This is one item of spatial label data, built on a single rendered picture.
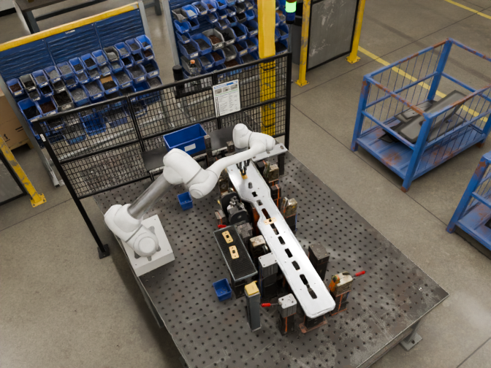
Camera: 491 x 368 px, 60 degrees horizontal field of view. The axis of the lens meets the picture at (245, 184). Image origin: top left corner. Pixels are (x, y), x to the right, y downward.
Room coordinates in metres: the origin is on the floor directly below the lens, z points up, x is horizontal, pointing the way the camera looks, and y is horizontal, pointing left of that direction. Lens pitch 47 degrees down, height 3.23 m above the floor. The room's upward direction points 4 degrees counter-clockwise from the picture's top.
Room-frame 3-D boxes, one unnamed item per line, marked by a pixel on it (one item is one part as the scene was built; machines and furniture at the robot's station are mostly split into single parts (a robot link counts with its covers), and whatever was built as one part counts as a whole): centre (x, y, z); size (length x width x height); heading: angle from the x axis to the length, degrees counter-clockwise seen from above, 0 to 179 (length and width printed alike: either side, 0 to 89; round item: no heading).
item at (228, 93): (2.71, 0.10, 1.30); 0.23 x 0.02 x 0.31; 109
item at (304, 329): (1.12, -0.36, 0.84); 0.18 x 0.06 x 0.29; 109
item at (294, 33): (5.35, -0.96, 0.36); 0.50 x 0.50 x 0.73
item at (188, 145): (2.47, 0.43, 1.09); 0.30 x 0.17 x 0.13; 114
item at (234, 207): (1.74, 0.08, 0.94); 0.18 x 0.13 x 0.49; 19
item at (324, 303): (1.70, -0.16, 1.00); 1.38 x 0.22 x 0.02; 19
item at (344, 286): (1.22, -0.52, 0.88); 0.15 x 0.11 x 0.36; 109
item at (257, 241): (1.51, -0.05, 0.89); 0.13 x 0.11 x 0.38; 109
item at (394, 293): (1.95, 0.09, 0.68); 2.56 x 1.61 x 0.04; 31
